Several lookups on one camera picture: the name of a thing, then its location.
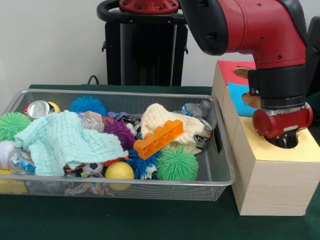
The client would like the orange plastic block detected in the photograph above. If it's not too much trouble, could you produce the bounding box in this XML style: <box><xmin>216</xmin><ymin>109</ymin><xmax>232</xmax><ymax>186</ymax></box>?
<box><xmin>132</xmin><ymin>118</ymin><xmax>184</xmax><ymax>160</ymax></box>

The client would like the green spiky rubber ball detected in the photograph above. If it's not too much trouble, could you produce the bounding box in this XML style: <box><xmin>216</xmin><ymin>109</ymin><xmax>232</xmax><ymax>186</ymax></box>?
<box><xmin>156</xmin><ymin>145</ymin><xmax>199</xmax><ymax>182</ymax></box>
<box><xmin>0</xmin><ymin>111</ymin><xmax>32</xmax><ymax>142</ymax></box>

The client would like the wooden box with three holes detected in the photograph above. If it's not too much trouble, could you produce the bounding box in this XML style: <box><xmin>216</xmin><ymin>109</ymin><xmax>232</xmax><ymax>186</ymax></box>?
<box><xmin>211</xmin><ymin>60</ymin><xmax>320</xmax><ymax>217</ymax></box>

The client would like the smooth yellow ball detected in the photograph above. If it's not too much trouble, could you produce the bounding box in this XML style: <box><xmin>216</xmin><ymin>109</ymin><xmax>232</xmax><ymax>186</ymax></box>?
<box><xmin>104</xmin><ymin>161</ymin><xmax>135</xmax><ymax>180</ymax></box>

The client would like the blue spiky rubber ball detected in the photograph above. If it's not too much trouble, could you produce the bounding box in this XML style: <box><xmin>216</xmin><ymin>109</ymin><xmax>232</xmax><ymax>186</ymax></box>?
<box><xmin>69</xmin><ymin>95</ymin><xmax>108</xmax><ymax>117</ymax></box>

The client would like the mint green cloth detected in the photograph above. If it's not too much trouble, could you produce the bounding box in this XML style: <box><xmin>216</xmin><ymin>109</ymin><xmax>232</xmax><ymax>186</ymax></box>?
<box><xmin>14</xmin><ymin>109</ymin><xmax>130</xmax><ymax>177</ymax></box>

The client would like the crushed silver drink can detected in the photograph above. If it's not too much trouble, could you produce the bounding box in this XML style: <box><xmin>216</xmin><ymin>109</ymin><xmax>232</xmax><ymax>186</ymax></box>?
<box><xmin>26</xmin><ymin>99</ymin><xmax>57</xmax><ymax>120</ymax></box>

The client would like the blue furry toy with eyes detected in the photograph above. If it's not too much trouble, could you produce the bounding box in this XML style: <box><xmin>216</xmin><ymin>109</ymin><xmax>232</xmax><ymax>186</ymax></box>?
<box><xmin>126</xmin><ymin>148</ymin><xmax>162</xmax><ymax>181</ymax></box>

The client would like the cream knitted cloth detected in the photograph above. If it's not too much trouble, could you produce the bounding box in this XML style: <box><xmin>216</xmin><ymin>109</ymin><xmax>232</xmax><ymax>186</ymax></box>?
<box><xmin>139</xmin><ymin>102</ymin><xmax>213</xmax><ymax>155</ymax></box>

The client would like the purple spiky rubber ball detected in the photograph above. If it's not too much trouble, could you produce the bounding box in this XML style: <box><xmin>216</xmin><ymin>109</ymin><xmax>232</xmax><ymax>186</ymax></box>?
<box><xmin>103</xmin><ymin>119</ymin><xmax>137</xmax><ymax>151</ymax></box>

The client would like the dark green table cloth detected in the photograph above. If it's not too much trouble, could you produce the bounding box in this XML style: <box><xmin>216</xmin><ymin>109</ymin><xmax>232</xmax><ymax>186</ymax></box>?
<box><xmin>0</xmin><ymin>84</ymin><xmax>320</xmax><ymax>240</ymax></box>
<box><xmin>306</xmin><ymin>91</ymin><xmax>320</xmax><ymax>126</ymax></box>

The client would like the shallow mesh bin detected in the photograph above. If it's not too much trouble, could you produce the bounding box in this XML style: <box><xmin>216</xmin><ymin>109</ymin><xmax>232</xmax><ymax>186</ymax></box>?
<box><xmin>0</xmin><ymin>88</ymin><xmax>236</xmax><ymax>202</ymax></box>

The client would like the black cable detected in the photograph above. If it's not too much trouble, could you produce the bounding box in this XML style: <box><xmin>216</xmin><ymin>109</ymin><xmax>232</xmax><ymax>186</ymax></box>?
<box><xmin>86</xmin><ymin>74</ymin><xmax>100</xmax><ymax>86</ymax></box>

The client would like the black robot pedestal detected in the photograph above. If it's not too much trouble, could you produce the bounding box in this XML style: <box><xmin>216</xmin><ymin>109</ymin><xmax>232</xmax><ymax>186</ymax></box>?
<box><xmin>96</xmin><ymin>0</ymin><xmax>198</xmax><ymax>87</ymax></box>

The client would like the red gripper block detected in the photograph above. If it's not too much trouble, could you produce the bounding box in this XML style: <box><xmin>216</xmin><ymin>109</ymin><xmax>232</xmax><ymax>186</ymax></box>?
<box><xmin>252</xmin><ymin>103</ymin><xmax>314</xmax><ymax>148</ymax></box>

